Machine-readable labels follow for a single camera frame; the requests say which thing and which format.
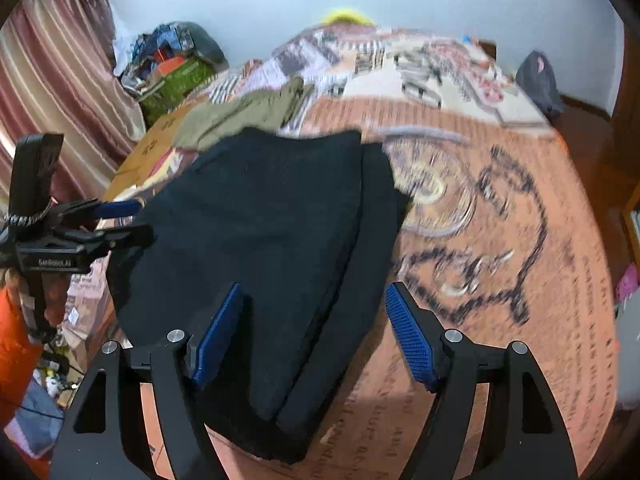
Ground black pants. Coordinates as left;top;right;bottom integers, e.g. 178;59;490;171
106;128;408;464

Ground orange sleeve forearm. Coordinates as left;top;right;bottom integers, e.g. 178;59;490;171
0;285;42;429

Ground wooden lap board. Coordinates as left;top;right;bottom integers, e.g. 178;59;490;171
103;103;196;200

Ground folded olive green pants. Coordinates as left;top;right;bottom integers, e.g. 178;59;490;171
172;76;314;153

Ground striped pink curtain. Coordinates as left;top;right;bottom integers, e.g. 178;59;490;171
1;0;146;202

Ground pile of clothes clutter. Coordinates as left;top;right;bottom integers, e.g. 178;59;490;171
113;22;227;96

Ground green storage bag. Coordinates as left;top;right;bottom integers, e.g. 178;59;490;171
138;58;215;127

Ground printed bed blanket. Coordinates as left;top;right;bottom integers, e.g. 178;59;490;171
64;22;618;480

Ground yellow pillow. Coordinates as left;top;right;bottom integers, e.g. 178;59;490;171
320;8;375;26

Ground grey bag on floor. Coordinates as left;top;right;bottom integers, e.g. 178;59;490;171
515;50;564;119

